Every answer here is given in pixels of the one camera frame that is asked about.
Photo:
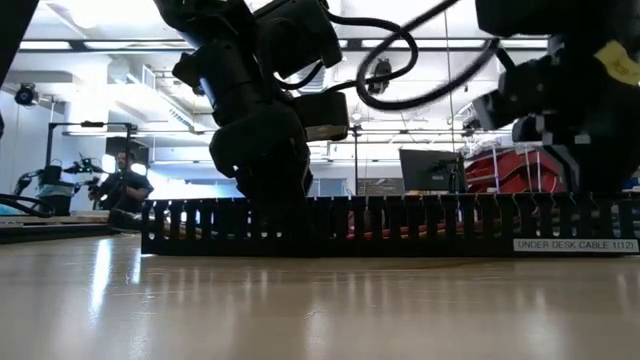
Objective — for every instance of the background robot station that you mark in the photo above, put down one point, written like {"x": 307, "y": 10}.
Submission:
{"x": 52, "y": 192}

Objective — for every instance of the black camera stand post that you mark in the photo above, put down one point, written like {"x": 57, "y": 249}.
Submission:
{"x": 356, "y": 160}

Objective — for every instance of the black computer monitor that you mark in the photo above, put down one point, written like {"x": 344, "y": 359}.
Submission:
{"x": 430, "y": 170}

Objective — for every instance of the person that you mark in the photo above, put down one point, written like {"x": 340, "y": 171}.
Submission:
{"x": 127, "y": 192}

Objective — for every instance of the yellow paper tag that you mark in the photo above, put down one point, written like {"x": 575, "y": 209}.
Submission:
{"x": 620, "y": 62}

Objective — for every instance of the dark wall screen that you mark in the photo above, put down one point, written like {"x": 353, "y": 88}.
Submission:
{"x": 141, "y": 146}

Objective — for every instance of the black ceiling spotlight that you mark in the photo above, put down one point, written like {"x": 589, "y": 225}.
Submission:
{"x": 26, "y": 95}

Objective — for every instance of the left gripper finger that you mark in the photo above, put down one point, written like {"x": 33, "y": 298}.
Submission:
{"x": 270, "y": 165}

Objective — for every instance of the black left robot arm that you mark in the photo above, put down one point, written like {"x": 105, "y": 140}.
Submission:
{"x": 15, "y": 30}

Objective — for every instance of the black hanging ceiling camera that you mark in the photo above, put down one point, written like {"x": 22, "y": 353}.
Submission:
{"x": 382, "y": 67}

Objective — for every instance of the long ceiling strip light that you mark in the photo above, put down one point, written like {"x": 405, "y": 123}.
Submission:
{"x": 125, "y": 45}

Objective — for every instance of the red bin storage rack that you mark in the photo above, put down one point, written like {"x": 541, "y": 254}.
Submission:
{"x": 510, "y": 172}

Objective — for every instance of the black camera stand frame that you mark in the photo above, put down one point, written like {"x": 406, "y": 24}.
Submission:
{"x": 50, "y": 145}

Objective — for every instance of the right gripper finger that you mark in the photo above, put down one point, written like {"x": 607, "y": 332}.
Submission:
{"x": 610, "y": 170}

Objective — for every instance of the black aluminium table frame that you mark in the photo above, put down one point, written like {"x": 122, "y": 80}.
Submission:
{"x": 50, "y": 232}

